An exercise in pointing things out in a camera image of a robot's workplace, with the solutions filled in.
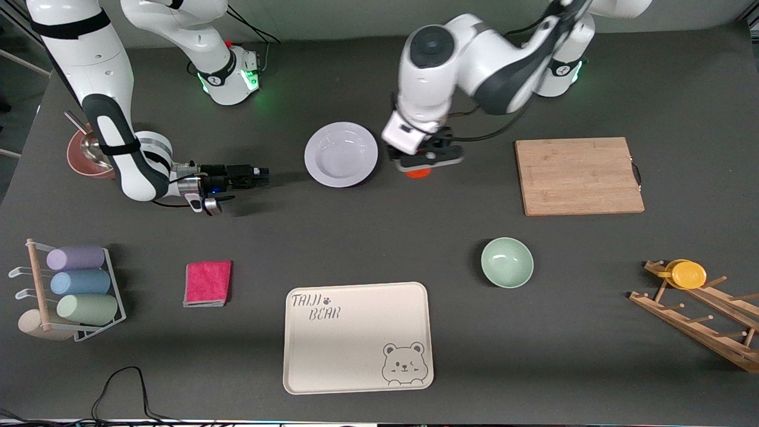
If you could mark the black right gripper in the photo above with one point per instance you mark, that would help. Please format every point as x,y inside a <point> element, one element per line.
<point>217,175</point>

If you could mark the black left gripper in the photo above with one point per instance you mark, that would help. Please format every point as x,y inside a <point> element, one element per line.
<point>391,153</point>

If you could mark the wooden peg cup rack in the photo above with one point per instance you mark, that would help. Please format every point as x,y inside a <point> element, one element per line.
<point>699,329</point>

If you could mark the metal scoop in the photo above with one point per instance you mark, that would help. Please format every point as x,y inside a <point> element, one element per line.
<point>92,145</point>

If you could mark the beige cup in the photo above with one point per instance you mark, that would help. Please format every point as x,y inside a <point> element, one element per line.
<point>29,325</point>

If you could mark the purple cup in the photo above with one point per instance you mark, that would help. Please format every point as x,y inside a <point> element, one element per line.
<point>77,258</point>

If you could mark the pink bowl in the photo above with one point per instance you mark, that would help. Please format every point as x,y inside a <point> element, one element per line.
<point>83,163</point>

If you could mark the mint green bowl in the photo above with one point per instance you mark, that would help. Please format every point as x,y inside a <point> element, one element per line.
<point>507,263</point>

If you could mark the green cup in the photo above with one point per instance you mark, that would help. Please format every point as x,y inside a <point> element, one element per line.
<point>88,309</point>

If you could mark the cream tray with bear print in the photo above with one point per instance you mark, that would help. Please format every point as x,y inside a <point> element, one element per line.
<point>356,350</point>

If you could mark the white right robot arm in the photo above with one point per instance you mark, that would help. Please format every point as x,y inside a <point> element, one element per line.
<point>89,59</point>

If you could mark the blue cup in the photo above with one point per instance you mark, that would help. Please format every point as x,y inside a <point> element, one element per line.
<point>80,282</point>

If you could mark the pale lavender round plate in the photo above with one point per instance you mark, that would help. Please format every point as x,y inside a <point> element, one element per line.
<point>341,154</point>

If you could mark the wooden cutting board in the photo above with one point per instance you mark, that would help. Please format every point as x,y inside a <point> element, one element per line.
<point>578,175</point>

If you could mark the pink folded cloth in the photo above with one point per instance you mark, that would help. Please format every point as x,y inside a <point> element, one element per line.
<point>207,283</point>

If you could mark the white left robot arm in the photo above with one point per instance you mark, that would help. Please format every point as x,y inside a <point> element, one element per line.
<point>433,71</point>

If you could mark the grey metal frame bar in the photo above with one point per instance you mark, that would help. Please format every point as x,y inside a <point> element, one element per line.
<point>24,61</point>

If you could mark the yellow cup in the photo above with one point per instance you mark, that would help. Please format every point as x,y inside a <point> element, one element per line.
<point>688,274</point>

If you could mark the orange fruit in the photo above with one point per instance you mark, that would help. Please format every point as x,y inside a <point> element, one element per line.
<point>418,174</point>

